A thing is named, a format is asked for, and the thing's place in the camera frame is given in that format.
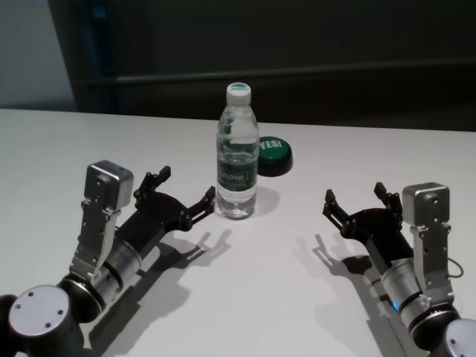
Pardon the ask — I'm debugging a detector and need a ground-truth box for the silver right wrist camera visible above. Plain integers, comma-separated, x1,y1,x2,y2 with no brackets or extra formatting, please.
402,181,457,297

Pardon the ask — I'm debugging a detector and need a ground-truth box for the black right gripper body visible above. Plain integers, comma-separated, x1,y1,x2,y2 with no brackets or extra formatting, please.
347,208,414,267

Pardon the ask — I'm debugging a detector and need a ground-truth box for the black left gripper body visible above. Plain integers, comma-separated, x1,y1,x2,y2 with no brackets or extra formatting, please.
118,191,187,257

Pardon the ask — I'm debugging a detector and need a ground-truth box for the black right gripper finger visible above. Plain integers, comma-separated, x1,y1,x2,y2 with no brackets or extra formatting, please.
322,188,353,234
373,181,403,219

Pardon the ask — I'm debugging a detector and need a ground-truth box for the blue metal shelf upright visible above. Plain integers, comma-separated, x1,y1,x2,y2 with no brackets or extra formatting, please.
89,0,123,115

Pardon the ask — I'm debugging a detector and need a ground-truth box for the grey horizontal metal rail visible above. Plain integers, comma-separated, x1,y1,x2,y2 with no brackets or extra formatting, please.
115,71,476,86

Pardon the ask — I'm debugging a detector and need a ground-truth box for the clear Cestbon water bottle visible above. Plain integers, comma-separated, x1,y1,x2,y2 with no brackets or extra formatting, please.
215,82,260,221

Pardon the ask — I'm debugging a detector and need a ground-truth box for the green YES push button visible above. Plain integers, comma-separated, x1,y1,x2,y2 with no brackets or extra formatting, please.
257,135,294,178

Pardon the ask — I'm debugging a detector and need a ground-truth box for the thin right camera cable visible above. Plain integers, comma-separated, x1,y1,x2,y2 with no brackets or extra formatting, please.
448,258,466,280

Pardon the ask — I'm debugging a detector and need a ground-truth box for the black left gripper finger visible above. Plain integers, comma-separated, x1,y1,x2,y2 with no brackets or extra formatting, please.
178,187,217,230
133,165,172,201

